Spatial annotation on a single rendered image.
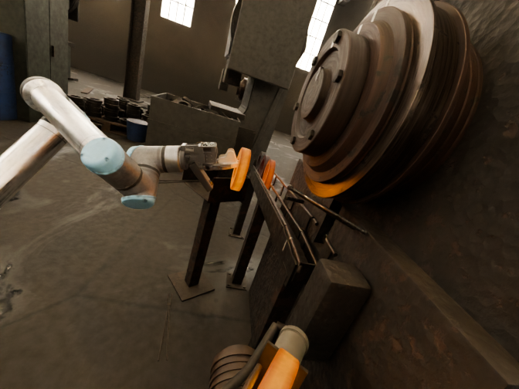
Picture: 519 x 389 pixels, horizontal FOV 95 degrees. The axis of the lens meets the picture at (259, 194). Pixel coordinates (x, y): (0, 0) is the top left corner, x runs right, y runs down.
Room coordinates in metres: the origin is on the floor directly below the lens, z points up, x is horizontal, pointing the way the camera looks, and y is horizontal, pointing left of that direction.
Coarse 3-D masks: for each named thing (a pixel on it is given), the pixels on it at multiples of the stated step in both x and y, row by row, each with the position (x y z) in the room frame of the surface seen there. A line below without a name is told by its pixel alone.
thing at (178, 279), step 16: (192, 176) 1.13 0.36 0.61; (208, 176) 1.20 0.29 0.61; (224, 176) 1.20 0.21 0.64; (208, 192) 1.02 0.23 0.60; (224, 192) 0.97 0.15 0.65; (240, 192) 1.04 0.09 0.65; (208, 208) 1.03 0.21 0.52; (208, 224) 1.04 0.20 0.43; (208, 240) 1.06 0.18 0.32; (192, 256) 1.05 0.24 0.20; (176, 272) 1.10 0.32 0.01; (192, 272) 1.02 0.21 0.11; (176, 288) 0.99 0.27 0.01; (192, 288) 1.02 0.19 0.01; (208, 288) 1.06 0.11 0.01
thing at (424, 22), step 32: (384, 0) 0.68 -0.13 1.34; (416, 0) 0.54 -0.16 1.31; (416, 32) 0.50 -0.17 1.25; (448, 32) 0.49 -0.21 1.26; (416, 64) 0.46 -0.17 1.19; (448, 64) 0.46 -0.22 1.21; (416, 96) 0.43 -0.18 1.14; (416, 128) 0.44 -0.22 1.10; (384, 160) 0.45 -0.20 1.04; (320, 192) 0.59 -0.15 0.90; (352, 192) 0.51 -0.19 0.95
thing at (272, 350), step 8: (272, 344) 0.28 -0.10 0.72; (264, 352) 0.28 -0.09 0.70; (272, 352) 0.28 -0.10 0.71; (264, 360) 0.28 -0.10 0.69; (272, 360) 0.27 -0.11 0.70; (264, 368) 0.27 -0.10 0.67; (304, 368) 0.26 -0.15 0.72; (296, 376) 0.26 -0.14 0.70; (304, 376) 0.25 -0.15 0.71; (256, 384) 0.27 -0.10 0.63; (296, 384) 0.25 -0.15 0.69
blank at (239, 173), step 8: (240, 152) 0.81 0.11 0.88; (248, 152) 0.79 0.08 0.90; (240, 160) 0.75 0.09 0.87; (248, 160) 0.76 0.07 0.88; (240, 168) 0.74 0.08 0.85; (248, 168) 0.75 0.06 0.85; (232, 176) 0.82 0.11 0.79; (240, 176) 0.73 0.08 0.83; (232, 184) 0.74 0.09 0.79; (240, 184) 0.74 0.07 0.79
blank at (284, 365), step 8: (280, 352) 0.23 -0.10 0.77; (280, 360) 0.22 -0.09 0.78; (288, 360) 0.22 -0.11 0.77; (296, 360) 0.23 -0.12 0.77; (272, 368) 0.20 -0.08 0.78; (280, 368) 0.20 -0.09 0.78; (288, 368) 0.21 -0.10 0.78; (296, 368) 0.21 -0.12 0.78; (264, 376) 0.19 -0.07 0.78; (272, 376) 0.19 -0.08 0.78; (280, 376) 0.20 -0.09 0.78; (288, 376) 0.20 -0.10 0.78; (264, 384) 0.18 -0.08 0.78; (272, 384) 0.18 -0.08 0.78; (280, 384) 0.19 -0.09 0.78; (288, 384) 0.19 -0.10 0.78
